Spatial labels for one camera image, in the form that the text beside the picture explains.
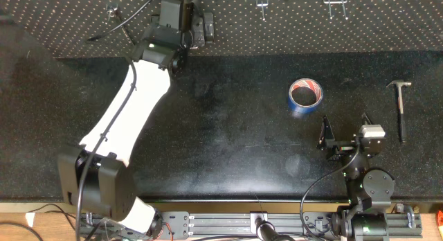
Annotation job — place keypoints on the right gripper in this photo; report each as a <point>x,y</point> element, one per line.
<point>371,147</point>

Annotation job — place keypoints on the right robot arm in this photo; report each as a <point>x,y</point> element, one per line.
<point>377,189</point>

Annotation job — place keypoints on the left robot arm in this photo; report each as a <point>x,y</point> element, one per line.
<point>131,106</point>

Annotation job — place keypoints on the black pegboard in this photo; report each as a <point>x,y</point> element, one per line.
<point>277,33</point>

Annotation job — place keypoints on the roll of blue tape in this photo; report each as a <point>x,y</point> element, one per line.
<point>302,109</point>

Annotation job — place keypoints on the hammer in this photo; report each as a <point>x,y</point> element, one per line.
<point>400,102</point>

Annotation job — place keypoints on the metal hook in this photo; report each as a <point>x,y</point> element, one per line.
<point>262,10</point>
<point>335,1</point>
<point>110,10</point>

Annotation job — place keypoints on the white tape piece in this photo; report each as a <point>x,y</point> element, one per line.
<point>30,218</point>

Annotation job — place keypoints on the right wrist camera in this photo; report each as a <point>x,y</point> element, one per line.
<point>372,131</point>

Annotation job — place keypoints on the mounting rail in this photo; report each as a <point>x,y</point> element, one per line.
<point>221,225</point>

